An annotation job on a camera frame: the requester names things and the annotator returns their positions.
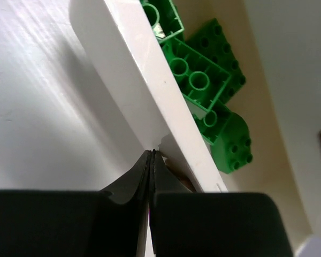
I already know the white drawer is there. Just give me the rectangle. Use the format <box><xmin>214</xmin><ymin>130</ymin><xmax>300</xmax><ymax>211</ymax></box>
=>
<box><xmin>69</xmin><ymin>1</ymin><xmax>311</xmax><ymax>244</ymax></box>

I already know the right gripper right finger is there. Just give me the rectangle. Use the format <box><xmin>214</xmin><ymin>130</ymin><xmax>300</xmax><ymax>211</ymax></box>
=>
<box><xmin>149</xmin><ymin>150</ymin><xmax>294</xmax><ymax>256</ymax></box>

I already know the white drawer cabinet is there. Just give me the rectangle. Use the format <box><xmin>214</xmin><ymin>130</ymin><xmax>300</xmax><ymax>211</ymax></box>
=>
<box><xmin>244</xmin><ymin>1</ymin><xmax>321</xmax><ymax>256</ymax></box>

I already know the green long lego brick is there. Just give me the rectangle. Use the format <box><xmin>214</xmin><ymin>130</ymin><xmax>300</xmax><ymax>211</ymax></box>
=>
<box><xmin>162</xmin><ymin>38</ymin><xmax>231</xmax><ymax>112</ymax></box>

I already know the green lego plate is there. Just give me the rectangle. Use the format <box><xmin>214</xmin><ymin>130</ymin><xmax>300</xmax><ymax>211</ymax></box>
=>
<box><xmin>185</xmin><ymin>18</ymin><xmax>246</xmax><ymax>104</ymax></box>

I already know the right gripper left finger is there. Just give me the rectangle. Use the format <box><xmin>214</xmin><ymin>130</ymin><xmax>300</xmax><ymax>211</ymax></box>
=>
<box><xmin>0</xmin><ymin>150</ymin><xmax>152</xmax><ymax>256</ymax></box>

